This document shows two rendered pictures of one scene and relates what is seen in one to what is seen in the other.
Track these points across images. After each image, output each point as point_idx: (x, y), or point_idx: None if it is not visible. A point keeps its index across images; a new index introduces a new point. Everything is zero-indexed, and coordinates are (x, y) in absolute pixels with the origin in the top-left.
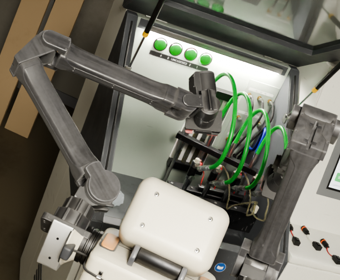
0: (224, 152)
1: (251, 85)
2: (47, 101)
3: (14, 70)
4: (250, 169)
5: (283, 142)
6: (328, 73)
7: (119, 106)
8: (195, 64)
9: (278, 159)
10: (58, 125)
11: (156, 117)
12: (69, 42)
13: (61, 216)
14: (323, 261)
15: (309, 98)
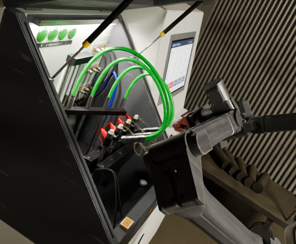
0: (167, 124)
1: (96, 39)
2: (225, 220)
3: (179, 210)
4: (122, 111)
5: (139, 81)
6: (177, 20)
7: (69, 126)
8: (65, 40)
9: (257, 125)
10: (239, 236)
11: None
12: (207, 135)
13: None
14: None
15: (147, 38)
